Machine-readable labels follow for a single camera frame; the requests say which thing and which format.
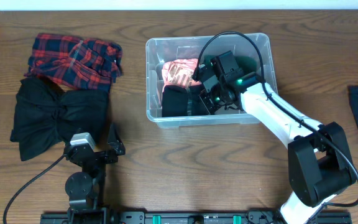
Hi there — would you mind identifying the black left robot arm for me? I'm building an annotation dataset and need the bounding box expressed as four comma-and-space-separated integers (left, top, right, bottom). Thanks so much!
63, 124, 126, 223

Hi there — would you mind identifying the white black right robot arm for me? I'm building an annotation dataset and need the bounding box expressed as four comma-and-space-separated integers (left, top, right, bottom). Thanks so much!
193, 51, 358, 223

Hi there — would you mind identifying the dark green garment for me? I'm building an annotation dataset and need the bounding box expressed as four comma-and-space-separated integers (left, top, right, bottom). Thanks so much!
203, 55, 257, 75

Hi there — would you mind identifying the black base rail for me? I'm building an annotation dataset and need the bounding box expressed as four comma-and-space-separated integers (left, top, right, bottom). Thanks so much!
40, 210, 353, 224

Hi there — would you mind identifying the pink printed shirt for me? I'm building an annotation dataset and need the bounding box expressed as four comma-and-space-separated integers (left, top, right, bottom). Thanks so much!
162, 58, 201, 91

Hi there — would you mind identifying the red navy plaid shirt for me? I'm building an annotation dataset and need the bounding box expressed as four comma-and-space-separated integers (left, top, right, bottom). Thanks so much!
25, 33, 123, 92

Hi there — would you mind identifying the clear plastic storage bin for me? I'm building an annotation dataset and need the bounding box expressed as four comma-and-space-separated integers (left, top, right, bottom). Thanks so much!
145, 32, 278, 129

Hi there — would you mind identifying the black garment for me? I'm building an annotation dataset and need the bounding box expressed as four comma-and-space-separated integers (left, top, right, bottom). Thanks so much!
162, 85, 209, 117
10, 77, 109, 161

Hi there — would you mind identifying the black bundled garment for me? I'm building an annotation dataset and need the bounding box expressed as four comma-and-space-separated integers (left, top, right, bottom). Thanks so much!
10, 77, 109, 161

